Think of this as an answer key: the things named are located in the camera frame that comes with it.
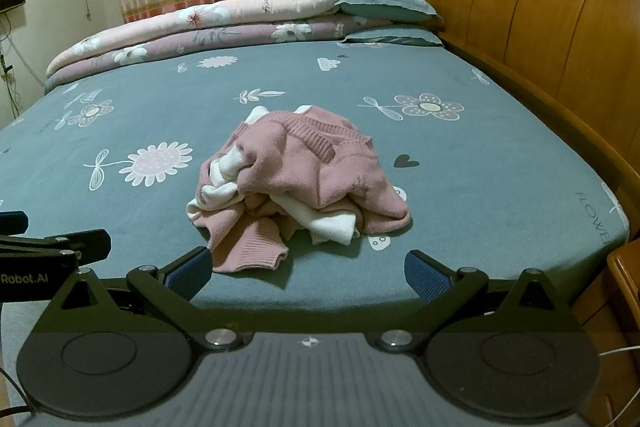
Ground blue-grey pillow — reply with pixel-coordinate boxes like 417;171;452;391
342;27;443;48
334;0;446;30

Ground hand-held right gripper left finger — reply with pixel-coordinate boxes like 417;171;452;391
47;246;246;352

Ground pale pink floral quilt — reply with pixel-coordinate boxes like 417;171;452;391
46;0;393;78

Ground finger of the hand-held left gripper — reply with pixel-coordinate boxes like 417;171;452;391
0;229;112;265
0;211;29;235

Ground pink and white knit sweater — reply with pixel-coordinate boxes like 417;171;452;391
186;105;413;274

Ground mauve floral quilt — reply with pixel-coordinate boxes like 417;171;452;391
44;14;396;95

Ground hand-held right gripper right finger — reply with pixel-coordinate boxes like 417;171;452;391
376;249;588;352

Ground wooden bed headboard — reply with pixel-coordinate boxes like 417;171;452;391
400;0;640;208

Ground tangled wall cables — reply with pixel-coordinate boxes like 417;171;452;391
0;13;46;118

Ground white cable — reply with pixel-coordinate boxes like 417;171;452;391
597;345;640;413

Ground wooden nightstand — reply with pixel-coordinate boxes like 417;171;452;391
572;239;640;358

